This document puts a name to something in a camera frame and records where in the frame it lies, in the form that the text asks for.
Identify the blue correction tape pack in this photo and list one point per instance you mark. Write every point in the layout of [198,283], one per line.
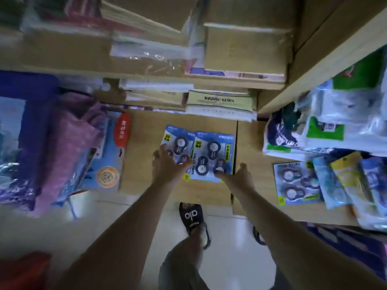
[181,141]
[211,154]
[291,184]

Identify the person's left forearm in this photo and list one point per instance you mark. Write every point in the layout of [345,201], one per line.
[127,232]

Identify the stack of brown paper packs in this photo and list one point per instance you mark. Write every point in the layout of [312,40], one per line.
[245,45]

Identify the pile of clear green-label bags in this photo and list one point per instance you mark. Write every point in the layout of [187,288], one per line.
[332,117]

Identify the person's left thumb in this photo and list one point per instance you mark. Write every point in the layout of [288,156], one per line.
[185,164]

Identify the red pencil case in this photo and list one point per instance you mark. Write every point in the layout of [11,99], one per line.
[122,129]

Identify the white booklet pack, green label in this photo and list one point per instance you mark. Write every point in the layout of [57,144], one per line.
[220,105]

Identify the light blue stationery packet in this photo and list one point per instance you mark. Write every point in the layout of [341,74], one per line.
[331,184]

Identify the red plastic stool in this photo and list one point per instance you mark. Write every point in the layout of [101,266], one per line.
[22,271]

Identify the blue package with round sticker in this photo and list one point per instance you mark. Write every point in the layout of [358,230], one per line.
[104,172]

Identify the blue and white stationery packet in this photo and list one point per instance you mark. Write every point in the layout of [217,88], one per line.
[373,190]

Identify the person's right forearm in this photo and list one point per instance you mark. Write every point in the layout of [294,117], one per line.
[290,241]

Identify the person's left hand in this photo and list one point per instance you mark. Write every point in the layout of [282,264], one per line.
[166,170]

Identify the stack of clear-wrapped notebooks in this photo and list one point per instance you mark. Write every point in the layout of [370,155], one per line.
[145,48]

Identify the black slipper with white print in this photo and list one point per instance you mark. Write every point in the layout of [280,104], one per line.
[192,218]
[258,237]

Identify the yellow stationery packet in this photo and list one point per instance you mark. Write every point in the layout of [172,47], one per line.
[352,175]

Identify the purple patterned carton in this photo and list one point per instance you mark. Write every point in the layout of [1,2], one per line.
[347,247]

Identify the person's right hand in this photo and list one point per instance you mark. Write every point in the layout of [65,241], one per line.
[242,182]

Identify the dark blue bag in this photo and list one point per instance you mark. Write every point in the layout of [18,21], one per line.
[24,87]

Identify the pile of pink purple bags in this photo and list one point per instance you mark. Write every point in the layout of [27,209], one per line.
[66,154]

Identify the wooden side shelf unit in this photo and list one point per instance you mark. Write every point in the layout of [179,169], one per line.
[326,51]

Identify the person's right thumb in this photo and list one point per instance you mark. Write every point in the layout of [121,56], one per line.
[225,177]

